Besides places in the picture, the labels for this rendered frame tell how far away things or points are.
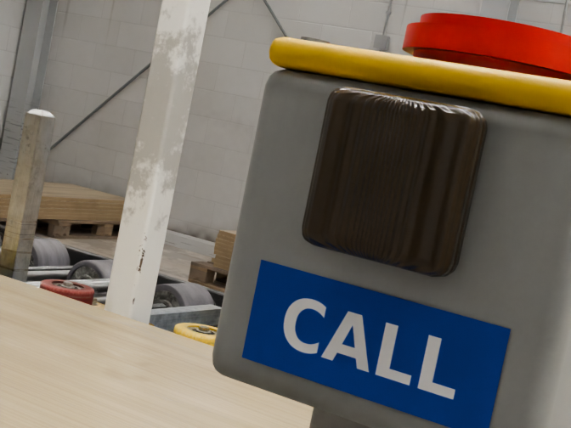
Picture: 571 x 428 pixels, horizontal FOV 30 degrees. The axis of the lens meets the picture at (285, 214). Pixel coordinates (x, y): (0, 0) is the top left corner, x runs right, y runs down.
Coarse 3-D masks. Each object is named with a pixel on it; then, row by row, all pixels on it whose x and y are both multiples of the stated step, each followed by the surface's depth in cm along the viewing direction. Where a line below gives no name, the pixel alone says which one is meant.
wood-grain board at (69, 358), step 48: (0, 288) 149; (0, 336) 122; (48, 336) 127; (96, 336) 132; (144, 336) 137; (0, 384) 104; (48, 384) 107; (96, 384) 111; (144, 384) 114; (192, 384) 118; (240, 384) 123
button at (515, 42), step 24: (408, 24) 22; (432, 24) 21; (456, 24) 21; (480, 24) 21; (504, 24) 21; (408, 48) 22; (432, 48) 21; (456, 48) 21; (480, 48) 21; (504, 48) 20; (528, 48) 20; (552, 48) 20; (528, 72) 21; (552, 72) 21
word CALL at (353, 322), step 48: (288, 288) 21; (336, 288) 20; (288, 336) 21; (336, 336) 20; (384, 336) 20; (432, 336) 19; (480, 336) 19; (336, 384) 20; (384, 384) 20; (432, 384) 19; (480, 384) 19
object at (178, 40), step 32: (192, 0) 143; (160, 32) 145; (192, 32) 145; (160, 64) 145; (192, 64) 146; (160, 96) 145; (160, 128) 145; (160, 160) 145; (128, 192) 147; (160, 192) 146; (128, 224) 147; (160, 224) 148; (128, 256) 147; (160, 256) 149; (128, 288) 146
